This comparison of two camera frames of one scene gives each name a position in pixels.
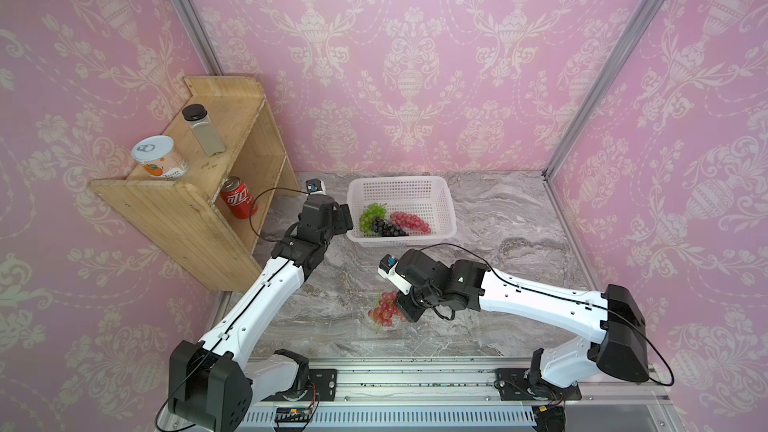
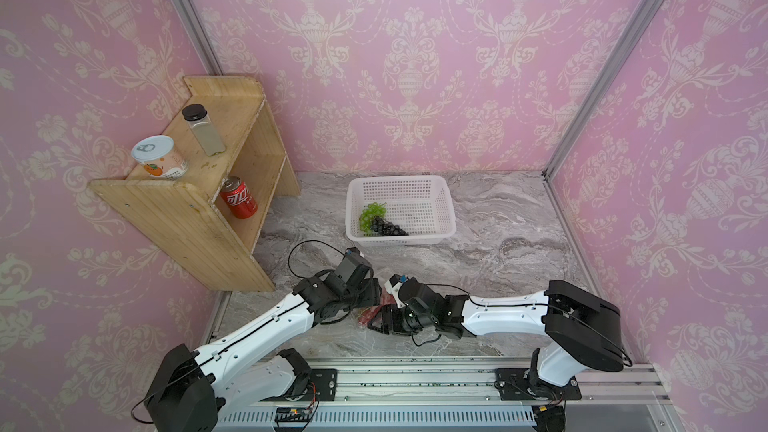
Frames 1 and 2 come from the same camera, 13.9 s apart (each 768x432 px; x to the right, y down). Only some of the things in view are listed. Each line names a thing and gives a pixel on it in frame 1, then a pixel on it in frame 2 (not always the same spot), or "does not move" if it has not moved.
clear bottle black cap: [203, 130] does not move
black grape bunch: [387, 229] does not move
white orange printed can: [159, 157] does not move
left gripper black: [343, 217] -> [374, 292]
